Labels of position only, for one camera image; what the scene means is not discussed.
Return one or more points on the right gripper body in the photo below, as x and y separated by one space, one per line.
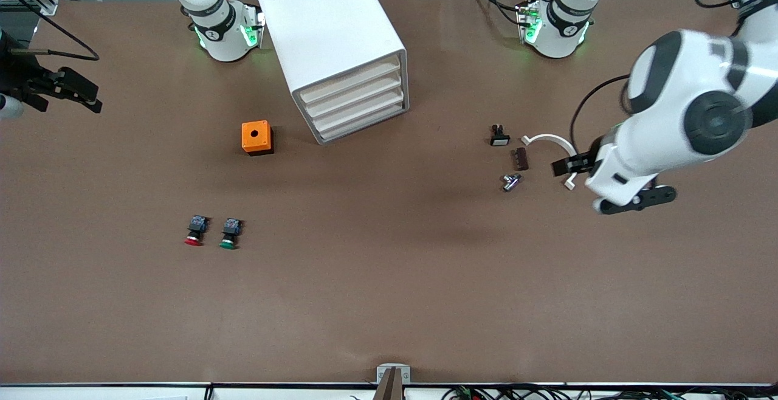
13 75

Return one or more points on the red mushroom push button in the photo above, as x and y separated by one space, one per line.
195 230

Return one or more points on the white plastic drawer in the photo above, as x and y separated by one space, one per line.
355 100
361 117
350 82

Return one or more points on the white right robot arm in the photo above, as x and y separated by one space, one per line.
219 35

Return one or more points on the green mushroom push button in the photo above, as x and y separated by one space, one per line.
230 233

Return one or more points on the white drawer cabinet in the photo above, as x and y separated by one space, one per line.
322 17

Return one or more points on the white curved pipe clamp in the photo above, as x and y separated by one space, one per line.
547 137

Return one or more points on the orange box with hole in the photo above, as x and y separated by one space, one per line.
262 141

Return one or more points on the black switch with white face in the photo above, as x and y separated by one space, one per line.
499 137

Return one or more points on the grey metal bracket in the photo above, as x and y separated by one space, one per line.
383 375

